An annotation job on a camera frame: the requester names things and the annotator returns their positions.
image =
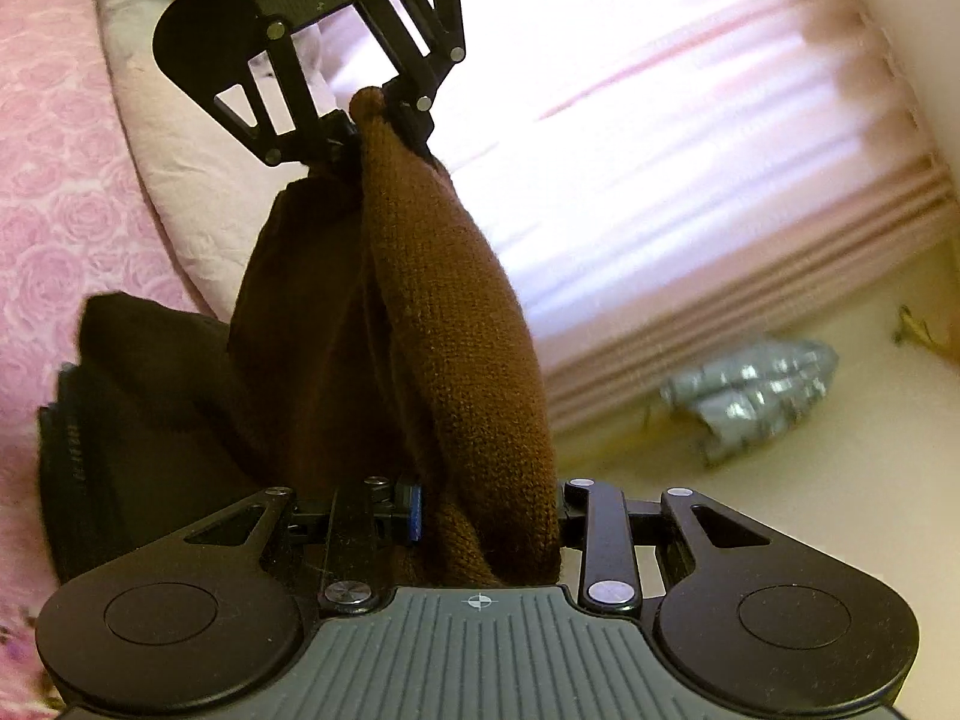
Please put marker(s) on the silver plastic bag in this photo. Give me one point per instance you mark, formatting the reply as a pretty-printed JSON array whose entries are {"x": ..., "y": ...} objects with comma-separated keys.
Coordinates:
[{"x": 750, "y": 390}]

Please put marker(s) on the pink curtain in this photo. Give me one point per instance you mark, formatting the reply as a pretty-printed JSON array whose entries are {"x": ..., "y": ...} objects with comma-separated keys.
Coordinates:
[{"x": 675, "y": 165}]

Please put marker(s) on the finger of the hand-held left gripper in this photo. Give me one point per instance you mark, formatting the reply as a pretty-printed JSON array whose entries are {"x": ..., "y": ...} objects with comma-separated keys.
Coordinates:
[
  {"x": 409, "y": 116},
  {"x": 334, "y": 136}
]

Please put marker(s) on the cream wrinkled bedding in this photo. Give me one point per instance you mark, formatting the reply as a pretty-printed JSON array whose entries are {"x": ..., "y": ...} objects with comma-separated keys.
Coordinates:
[{"x": 187, "y": 202}]

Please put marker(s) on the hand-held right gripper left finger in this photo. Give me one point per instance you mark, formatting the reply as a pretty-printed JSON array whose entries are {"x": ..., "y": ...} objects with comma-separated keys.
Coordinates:
[{"x": 411, "y": 510}]

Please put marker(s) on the black garment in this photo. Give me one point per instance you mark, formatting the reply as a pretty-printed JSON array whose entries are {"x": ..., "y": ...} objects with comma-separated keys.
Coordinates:
[{"x": 75, "y": 465}]

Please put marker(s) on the pink rose blanket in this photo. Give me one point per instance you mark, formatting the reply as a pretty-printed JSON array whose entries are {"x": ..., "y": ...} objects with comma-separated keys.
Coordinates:
[{"x": 60, "y": 202}]

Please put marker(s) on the brown knit sweater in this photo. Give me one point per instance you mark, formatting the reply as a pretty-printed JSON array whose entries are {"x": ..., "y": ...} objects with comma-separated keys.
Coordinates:
[{"x": 450, "y": 315}]

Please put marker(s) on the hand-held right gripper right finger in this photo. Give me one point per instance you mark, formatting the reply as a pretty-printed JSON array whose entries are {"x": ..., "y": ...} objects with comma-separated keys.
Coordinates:
[{"x": 600, "y": 517}]

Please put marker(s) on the small yellow-green object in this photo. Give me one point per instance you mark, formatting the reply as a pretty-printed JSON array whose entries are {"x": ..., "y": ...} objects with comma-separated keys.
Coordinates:
[{"x": 919, "y": 330}]

